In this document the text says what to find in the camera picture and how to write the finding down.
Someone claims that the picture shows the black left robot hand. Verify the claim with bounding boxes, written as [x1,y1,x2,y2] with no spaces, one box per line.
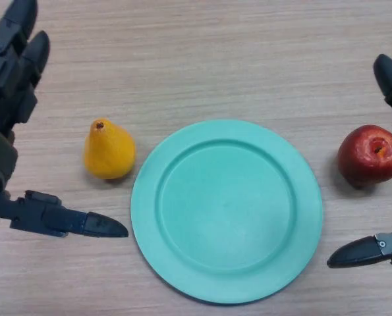
[0,0,129,244]

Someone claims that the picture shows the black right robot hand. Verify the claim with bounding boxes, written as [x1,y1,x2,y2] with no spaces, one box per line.
[326,9,392,269]

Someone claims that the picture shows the green round plate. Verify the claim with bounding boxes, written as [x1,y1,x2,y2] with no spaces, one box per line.
[130,119,324,296]

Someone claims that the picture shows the yellow pear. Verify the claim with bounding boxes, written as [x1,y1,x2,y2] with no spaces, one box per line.
[84,118,137,180]

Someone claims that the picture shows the red apple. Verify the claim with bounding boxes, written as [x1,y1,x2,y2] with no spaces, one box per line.
[337,124,392,189]

